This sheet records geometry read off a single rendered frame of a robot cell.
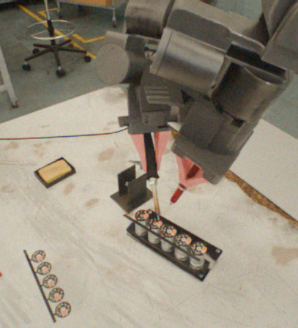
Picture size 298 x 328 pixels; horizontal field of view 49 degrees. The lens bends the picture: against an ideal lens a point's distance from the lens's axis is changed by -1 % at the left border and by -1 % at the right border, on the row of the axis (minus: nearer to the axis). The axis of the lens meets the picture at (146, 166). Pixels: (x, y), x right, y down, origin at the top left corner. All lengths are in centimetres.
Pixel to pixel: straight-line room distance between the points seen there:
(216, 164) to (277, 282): 30
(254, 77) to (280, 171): 50
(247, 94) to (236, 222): 38
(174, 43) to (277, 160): 56
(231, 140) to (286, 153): 50
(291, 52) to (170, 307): 41
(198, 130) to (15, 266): 41
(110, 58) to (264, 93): 25
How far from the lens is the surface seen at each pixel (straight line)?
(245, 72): 31
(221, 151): 37
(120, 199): 67
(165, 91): 37
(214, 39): 30
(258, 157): 81
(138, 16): 55
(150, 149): 59
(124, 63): 47
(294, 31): 28
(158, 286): 57
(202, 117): 34
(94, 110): 94
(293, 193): 75
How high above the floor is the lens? 125
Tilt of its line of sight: 43 degrees down
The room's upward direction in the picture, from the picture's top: straight up
